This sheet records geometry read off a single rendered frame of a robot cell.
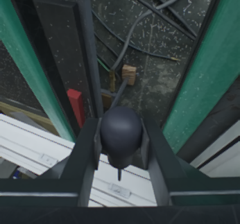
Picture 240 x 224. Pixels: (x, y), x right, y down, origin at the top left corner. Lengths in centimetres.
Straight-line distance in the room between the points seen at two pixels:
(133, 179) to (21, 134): 32
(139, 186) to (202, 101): 29
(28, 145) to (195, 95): 43
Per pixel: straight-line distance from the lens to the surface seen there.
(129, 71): 132
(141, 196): 42
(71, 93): 77
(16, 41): 24
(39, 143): 49
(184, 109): 19
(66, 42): 61
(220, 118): 21
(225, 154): 23
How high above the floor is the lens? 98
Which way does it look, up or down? 34 degrees down
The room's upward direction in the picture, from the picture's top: 154 degrees counter-clockwise
